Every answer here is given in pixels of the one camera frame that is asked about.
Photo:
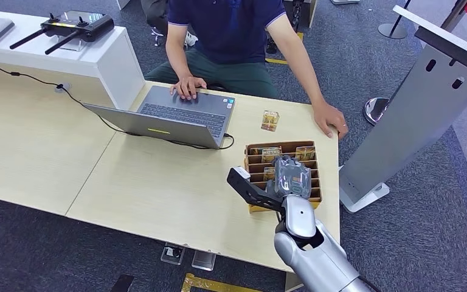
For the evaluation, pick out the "person's right hand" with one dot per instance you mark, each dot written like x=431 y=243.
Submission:
x=187 y=86

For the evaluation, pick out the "person's left hand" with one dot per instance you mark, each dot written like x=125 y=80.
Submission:
x=328 y=117

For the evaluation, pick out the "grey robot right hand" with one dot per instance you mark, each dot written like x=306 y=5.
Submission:
x=292 y=177

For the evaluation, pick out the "wooden card holder box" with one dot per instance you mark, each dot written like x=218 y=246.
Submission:
x=257 y=208

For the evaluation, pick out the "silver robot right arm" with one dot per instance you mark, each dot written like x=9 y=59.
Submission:
x=318 y=262

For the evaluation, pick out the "person's left forearm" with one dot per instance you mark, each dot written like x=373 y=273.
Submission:
x=300 y=68

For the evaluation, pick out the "person's right forearm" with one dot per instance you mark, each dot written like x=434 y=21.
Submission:
x=177 y=60

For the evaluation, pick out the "person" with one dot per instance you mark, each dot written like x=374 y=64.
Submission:
x=225 y=32
x=155 y=12

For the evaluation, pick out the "grey laptop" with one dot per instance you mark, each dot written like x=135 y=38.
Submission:
x=185 y=102

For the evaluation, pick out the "chrome stanchion base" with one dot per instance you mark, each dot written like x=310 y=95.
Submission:
x=374 y=111

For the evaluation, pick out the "yellow floor tape strip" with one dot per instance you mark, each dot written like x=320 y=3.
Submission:
x=276 y=61
x=213 y=285

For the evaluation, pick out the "white counter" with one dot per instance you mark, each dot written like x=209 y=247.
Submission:
x=108 y=64

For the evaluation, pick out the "small black object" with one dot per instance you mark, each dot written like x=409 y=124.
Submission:
x=271 y=47

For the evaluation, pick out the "grey kiosk stand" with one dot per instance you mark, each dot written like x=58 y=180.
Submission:
x=419 y=113

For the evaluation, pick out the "white furniture corner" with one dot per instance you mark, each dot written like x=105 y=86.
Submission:
x=122 y=3

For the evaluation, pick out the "white desk leg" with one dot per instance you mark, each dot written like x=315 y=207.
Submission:
x=294 y=283

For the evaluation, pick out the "grey stanchion base with pole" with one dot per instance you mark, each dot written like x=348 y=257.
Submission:
x=392 y=31

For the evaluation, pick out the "clear acrylic block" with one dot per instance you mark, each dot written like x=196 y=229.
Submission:
x=173 y=254
x=204 y=260

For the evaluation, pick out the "clear acrylic stand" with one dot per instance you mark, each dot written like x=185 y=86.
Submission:
x=71 y=45

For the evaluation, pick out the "black remote controller with antennas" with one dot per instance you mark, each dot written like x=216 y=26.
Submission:
x=78 y=26

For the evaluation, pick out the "black flat object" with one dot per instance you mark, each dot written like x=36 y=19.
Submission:
x=122 y=283

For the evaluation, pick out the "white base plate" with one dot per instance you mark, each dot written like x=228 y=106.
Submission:
x=344 y=2

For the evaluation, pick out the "grey stanchion post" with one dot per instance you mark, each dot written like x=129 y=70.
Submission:
x=455 y=14

